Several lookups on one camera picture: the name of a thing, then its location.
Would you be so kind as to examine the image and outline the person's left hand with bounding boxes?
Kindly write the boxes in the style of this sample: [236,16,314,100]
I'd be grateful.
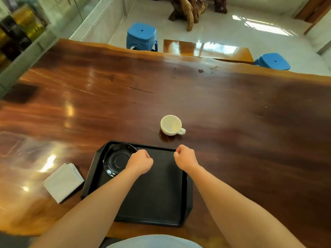
[125,149,154,176]

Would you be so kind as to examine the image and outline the person's right hand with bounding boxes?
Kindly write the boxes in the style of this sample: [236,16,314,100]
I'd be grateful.
[173,145,200,173]

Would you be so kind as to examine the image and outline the person's right forearm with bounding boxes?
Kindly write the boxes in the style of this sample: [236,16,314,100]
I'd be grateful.
[188,165,308,248]

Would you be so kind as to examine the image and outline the person's left forearm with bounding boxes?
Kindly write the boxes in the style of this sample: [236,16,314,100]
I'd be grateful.
[29,168,143,248]

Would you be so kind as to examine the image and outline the white ceramic cup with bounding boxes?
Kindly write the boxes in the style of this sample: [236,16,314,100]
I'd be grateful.
[160,115,186,136]

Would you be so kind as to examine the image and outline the black saucer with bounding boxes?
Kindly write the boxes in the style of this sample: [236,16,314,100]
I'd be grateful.
[103,143,137,178]

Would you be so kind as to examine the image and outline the black plastic tray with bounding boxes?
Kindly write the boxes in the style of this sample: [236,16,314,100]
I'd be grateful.
[81,141,193,228]

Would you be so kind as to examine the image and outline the person's light shirt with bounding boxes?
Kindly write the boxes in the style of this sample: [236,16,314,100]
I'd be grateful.
[106,234,203,248]

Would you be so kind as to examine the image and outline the white folded napkin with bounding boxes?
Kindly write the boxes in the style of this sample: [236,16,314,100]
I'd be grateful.
[43,163,85,204]

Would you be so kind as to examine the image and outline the wooden bench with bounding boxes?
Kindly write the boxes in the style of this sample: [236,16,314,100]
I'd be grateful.
[163,39,254,64]

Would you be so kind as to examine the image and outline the blue plastic stool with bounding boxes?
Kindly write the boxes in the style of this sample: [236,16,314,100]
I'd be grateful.
[126,22,159,52]
[253,53,291,71]

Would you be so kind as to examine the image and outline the carved root wood furniture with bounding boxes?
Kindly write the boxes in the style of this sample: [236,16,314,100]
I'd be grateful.
[168,0,208,32]

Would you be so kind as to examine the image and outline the dark wooden stand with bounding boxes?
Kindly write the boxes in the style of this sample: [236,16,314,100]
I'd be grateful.
[214,0,228,14]

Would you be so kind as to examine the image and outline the glass display cabinet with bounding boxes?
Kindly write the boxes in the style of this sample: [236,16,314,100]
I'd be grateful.
[0,0,86,98]

